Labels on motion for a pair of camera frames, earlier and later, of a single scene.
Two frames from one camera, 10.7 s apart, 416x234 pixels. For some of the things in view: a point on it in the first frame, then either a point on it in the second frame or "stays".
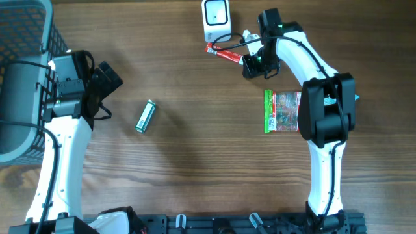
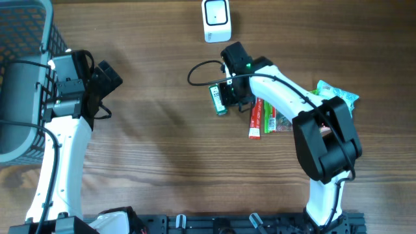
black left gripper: (108, 86) stays
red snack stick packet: (235, 57) to (255, 126)
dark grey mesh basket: (28, 34) stays
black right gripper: (252, 71) to (227, 99)
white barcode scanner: (216, 18) stays
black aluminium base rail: (355, 222) stays
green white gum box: (145, 117) to (216, 93)
